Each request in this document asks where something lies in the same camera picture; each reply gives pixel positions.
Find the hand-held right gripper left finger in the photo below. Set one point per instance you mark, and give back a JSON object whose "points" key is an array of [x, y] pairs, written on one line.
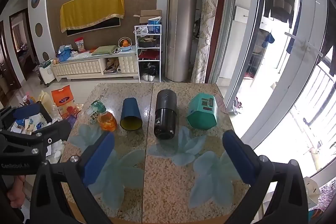
{"points": [[98, 161]]}

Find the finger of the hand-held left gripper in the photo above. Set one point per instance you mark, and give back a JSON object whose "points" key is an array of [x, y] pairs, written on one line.
{"points": [[59, 130], [4, 113]]}

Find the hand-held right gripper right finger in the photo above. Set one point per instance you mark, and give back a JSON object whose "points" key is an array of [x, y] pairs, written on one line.
{"points": [[239, 161]]}

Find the blue cup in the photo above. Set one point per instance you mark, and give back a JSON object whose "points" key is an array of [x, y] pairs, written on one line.
{"points": [[130, 109]]}

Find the teal hexagonal cup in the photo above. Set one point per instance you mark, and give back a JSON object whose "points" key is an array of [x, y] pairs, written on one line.
{"points": [[202, 111]]}

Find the black insulated cup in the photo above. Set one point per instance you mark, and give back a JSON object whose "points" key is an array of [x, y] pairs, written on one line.
{"points": [[164, 115]]}

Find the person's left hand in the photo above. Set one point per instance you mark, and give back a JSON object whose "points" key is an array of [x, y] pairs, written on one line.
{"points": [[15, 192]]}

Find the black storage bin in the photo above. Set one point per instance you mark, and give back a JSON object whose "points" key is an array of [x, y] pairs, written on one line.
{"points": [[29, 109]]}

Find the orange printed bag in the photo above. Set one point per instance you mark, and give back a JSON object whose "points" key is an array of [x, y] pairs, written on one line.
{"points": [[63, 100]]}

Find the cream plastic jug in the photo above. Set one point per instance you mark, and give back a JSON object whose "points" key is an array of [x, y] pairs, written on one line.
{"points": [[46, 99]]}

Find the orange plastic bottle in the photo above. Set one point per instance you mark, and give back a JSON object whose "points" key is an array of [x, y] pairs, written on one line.
{"points": [[107, 122]]}

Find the clear green-capped bottle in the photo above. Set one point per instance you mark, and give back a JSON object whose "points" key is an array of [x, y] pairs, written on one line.
{"points": [[96, 106]]}

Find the pink slippers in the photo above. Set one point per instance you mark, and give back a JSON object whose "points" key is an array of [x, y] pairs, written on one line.
{"points": [[237, 106]]}

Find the white wheeled appliance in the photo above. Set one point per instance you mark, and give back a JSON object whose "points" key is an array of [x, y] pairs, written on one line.
{"points": [[47, 73]]}

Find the cream television cabinet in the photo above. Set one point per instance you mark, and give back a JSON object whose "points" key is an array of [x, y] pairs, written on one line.
{"points": [[81, 67]]}

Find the blue plastic basket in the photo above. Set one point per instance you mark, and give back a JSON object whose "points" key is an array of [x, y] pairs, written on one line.
{"points": [[63, 55]]}

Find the white paper bag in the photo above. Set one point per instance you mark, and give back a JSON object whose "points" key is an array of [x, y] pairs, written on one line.
{"points": [[312, 191]]}

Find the balcony railing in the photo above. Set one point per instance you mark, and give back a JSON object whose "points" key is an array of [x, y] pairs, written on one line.
{"points": [[315, 119]]}

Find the clear snack bag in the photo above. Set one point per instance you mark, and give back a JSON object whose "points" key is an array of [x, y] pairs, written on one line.
{"points": [[79, 45]]}

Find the green cushion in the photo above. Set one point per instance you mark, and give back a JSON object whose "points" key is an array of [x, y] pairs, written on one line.
{"points": [[103, 50]]}

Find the white shoes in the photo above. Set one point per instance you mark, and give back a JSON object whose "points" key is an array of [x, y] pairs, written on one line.
{"points": [[148, 77]]}

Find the black shoes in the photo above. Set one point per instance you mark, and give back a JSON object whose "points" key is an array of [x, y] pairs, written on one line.
{"points": [[148, 68]]}

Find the white metal shelf rack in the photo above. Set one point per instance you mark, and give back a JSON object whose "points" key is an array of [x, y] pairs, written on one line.
{"points": [[137, 56]]}

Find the black television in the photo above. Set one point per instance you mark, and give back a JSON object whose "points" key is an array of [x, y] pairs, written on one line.
{"points": [[92, 27]]}

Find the basket of oranges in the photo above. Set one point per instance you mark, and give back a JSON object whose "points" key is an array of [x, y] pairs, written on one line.
{"points": [[125, 44]]}

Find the red cloth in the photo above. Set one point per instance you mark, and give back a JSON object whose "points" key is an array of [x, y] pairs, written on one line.
{"points": [[148, 55]]}

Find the blue hanging garment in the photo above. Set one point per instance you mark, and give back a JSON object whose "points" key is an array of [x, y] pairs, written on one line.
{"points": [[269, 39]]}

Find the yellow fringed cloth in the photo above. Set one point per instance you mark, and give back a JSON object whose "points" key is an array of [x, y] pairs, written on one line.
{"points": [[92, 7]]}

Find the white plastic bag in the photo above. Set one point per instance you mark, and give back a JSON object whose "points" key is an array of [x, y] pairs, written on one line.
{"points": [[141, 30]]}

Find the blue paper bag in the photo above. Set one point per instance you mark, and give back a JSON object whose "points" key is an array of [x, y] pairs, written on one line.
{"points": [[154, 26]]}

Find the cardboard box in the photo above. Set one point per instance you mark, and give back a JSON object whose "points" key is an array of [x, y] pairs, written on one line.
{"points": [[148, 15]]}

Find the patterned beige curtain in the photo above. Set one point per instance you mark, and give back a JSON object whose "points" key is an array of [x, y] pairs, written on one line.
{"points": [[208, 16]]}

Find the silver tower air conditioner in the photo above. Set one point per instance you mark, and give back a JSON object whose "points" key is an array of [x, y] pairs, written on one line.
{"points": [[182, 19]]}

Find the dark hanging clothes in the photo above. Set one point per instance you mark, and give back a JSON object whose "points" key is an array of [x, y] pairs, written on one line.
{"points": [[279, 3]]}

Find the dark wooden door frame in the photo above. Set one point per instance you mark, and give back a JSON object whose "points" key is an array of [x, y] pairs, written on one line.
{"points": [[8, 56]]}

